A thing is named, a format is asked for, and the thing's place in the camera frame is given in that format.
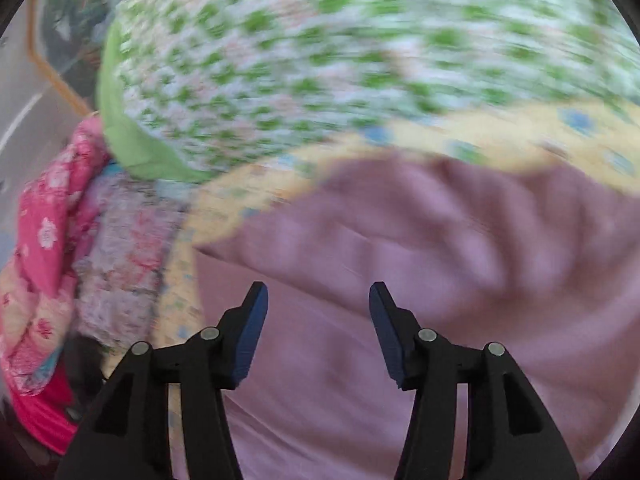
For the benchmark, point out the pink floral quilt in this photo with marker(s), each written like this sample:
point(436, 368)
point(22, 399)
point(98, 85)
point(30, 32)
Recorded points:
point(45, 220)

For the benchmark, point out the purple knit garment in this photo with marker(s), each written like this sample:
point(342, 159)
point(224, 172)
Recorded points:
point(350, 240)

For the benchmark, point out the gold framed picture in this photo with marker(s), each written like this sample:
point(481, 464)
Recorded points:
point(75, 35)

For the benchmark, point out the yellow bear print bedsheet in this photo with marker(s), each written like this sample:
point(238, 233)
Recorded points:
point(500, 135)

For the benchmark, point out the green checkered quilt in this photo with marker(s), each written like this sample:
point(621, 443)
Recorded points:
point(300, 60)

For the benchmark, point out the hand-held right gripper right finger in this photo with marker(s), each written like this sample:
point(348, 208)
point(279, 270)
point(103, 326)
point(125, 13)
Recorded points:
point(389, 335)

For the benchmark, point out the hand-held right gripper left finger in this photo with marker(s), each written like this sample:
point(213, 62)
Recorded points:
point(247, 340)

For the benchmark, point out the purple floral pillow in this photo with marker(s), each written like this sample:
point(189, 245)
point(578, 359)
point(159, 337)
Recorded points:
point(125, 250)

